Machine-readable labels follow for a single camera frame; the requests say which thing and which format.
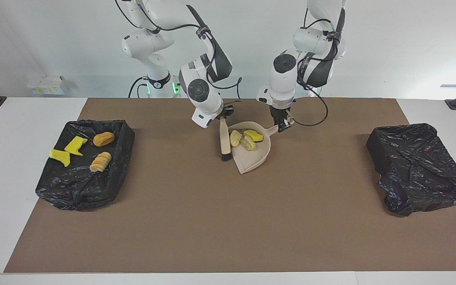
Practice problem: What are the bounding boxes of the beige hand brush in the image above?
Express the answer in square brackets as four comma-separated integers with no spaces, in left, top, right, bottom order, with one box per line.
[219,117,233,162]

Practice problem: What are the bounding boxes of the yellow sponge scrap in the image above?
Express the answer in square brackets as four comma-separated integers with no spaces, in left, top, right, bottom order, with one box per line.
[243,129,264,143]

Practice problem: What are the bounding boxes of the tan cracker piece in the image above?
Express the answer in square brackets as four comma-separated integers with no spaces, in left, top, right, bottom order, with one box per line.
[239,137,257,152]

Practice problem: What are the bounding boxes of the beige plastic dustpan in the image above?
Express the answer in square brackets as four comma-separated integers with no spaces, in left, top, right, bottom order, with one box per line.
[228,121,279,175]

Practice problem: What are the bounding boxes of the orange brown bread roll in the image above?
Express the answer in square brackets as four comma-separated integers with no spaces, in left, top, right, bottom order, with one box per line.
[93,131,116,147]

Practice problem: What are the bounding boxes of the yellow notched sponge piece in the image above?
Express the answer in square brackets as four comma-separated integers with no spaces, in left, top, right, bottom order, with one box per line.
[64,136,88,156]

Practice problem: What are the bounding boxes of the green and yellow sponge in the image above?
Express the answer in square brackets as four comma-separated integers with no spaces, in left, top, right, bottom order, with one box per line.
[49,149,71,167]

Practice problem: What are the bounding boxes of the black bag lined bin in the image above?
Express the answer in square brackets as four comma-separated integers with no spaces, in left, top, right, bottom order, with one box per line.
[366,123,456,217]
[35,120,136,211]

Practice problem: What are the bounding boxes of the brown table mat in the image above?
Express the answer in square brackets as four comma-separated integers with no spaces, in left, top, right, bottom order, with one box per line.
[4,98,456,274]

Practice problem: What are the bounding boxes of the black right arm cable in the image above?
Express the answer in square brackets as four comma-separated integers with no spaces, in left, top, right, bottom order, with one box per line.
[115,0,243,107]

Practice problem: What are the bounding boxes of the black right base cable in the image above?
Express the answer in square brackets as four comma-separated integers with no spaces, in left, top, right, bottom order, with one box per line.
[128,76,149,98]

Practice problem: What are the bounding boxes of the white wall boxes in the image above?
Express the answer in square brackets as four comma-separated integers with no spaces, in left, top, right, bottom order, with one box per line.
[27,76,69,95]

